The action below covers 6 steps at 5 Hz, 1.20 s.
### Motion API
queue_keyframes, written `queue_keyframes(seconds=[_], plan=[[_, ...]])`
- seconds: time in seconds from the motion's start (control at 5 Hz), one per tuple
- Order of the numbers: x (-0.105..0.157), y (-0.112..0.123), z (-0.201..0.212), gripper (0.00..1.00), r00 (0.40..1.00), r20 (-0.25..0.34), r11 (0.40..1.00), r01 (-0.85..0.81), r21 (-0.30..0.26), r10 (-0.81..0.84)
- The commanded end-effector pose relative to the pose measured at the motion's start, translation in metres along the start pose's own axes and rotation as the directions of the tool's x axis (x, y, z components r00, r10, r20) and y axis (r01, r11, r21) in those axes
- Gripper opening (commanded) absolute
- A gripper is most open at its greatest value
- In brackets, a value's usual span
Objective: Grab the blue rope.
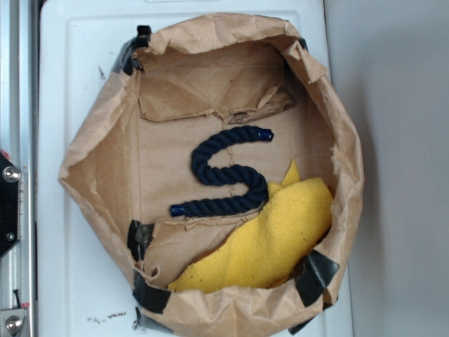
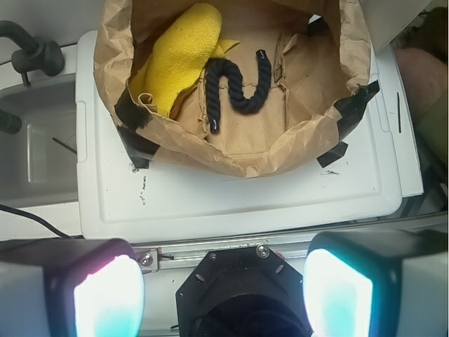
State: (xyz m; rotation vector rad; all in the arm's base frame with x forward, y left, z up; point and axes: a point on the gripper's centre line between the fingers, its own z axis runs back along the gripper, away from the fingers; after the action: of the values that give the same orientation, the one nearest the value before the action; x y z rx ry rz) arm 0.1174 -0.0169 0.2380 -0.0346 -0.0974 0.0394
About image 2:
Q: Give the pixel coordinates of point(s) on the yellow microfiber cloth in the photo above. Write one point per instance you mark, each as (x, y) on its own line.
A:
(178, 58)

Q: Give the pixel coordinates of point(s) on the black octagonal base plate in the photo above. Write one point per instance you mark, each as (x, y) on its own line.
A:
(242, 298)

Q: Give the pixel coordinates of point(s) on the brown paper bag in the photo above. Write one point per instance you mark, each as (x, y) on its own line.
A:
(297, 84)

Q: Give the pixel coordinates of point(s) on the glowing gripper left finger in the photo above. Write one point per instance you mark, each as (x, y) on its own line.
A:
(70, 287)

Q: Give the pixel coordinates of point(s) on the gray sink basin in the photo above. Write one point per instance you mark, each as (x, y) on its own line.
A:
(38, 163)

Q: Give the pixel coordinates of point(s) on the aluminum rail frame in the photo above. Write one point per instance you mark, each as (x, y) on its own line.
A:
(288, 245)

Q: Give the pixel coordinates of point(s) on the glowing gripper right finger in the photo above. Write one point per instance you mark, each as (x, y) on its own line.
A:
(386, 283)

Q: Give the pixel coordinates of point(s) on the dark gray sink faucet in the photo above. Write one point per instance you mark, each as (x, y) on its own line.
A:
(33, 54)

